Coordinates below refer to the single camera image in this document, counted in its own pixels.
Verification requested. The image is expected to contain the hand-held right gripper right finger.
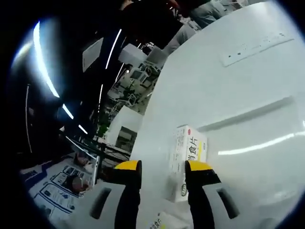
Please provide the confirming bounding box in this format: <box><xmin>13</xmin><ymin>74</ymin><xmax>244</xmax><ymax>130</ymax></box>
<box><xmin>184</xmin><ymin>159</ymin><xmax>257</xmax><ymax>229</ymax></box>

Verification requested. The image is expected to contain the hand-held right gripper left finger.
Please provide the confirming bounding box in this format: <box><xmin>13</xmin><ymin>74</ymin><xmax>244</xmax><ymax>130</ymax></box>
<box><xmin>76</xmin><ymin>159</ymin><xmax>143</xmax><ymax>229</ymax></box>

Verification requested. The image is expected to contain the white yellow-striped medicine box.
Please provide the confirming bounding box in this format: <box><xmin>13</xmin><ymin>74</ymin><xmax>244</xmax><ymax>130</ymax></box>
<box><xmin>147</xmin><ymin>211</ymin><xmax>190</xmax><ymax>229</ymax></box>
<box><xmin>168</xmin><ymin>125</ymin><xmax>208</xmax><ymax>203</ymax></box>

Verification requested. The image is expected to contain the green potted plant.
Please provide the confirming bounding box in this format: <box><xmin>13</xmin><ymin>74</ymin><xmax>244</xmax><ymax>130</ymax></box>
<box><xmin>97</xmin><ymin>123</ymin><xmax>108</xmax><ymax>137</ymax></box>

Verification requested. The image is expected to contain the white desk partition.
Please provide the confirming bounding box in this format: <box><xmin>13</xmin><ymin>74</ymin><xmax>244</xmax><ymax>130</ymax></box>
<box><xmin>106</xmin><ymin>104</ymin><xmax>145</xmax><ymax>153</ymax></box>

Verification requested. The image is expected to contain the cluster of office workstations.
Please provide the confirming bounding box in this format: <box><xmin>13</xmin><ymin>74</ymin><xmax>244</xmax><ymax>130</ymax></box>
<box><xmin>109</xmin><ymin>61</ymin><xmax>158</xmax><ymax>110</ymax></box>

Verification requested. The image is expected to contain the ceiling air vent panel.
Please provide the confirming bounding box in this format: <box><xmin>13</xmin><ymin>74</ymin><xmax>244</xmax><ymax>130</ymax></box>
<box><xmin>82</xmin><ymin>37</ymin><xmax>105</xmax><ymax>72</ymax></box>

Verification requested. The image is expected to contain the ceiling light strip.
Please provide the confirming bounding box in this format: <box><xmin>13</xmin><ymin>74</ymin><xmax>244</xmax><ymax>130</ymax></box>
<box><xmin>32</xmin><ymin>21</ymin><xmax>61</xmax><ymax>98</ymax></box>
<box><xmin>104</xmin><ymin>28</ymin><xmax>122</xmax><ymax>70</ymax></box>

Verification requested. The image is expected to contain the blue white wall poster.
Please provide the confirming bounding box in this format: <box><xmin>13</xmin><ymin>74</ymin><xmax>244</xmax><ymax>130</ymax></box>
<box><xmin>20</xmin><ymin>154</ymin><xmax>100</xmax><ymax>219</ymax></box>

